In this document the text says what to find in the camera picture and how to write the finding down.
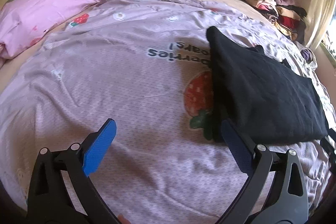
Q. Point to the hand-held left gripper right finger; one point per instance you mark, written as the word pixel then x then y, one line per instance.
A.
pixel 237 146

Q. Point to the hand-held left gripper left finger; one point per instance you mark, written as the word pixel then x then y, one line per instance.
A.
pixel 99 146

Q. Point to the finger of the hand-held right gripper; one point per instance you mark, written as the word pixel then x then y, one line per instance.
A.
pixel 331 145

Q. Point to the black sweatshirt with orange cuffs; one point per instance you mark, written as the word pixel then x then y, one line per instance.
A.
pixel 262 87

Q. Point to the pile of folded clothes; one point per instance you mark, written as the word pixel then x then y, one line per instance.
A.
pixel 275 8

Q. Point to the lilac strawberry print blanket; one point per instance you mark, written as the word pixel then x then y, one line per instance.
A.
pixel 105 82

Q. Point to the purple crumpled cloth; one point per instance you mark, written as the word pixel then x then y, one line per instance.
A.
pixel 308 56

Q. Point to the cream curtain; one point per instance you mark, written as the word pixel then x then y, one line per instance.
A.
pixel 321 3

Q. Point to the pink quilt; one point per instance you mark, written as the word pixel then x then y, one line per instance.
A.
pixel 39 11

